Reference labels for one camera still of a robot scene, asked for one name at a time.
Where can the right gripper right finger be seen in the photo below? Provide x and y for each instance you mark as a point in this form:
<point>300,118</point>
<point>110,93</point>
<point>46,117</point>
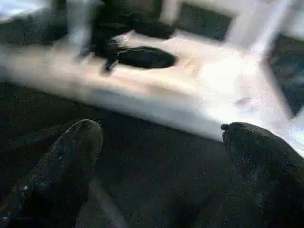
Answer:
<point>268,180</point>

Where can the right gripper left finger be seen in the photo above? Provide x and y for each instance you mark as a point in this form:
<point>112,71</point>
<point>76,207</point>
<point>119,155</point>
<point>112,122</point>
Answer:
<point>57,180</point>

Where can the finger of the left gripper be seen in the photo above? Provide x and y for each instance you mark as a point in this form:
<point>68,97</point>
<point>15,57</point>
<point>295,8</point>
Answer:
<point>110,65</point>
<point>147,58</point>

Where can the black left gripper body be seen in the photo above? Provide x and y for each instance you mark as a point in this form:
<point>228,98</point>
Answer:
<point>111,26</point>

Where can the white plastic table top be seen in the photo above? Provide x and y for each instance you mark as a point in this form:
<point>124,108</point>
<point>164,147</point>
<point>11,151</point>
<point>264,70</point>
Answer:
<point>190,83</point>

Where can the black table mat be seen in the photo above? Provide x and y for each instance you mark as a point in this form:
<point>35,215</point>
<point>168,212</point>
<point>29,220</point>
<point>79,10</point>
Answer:
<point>142,178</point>

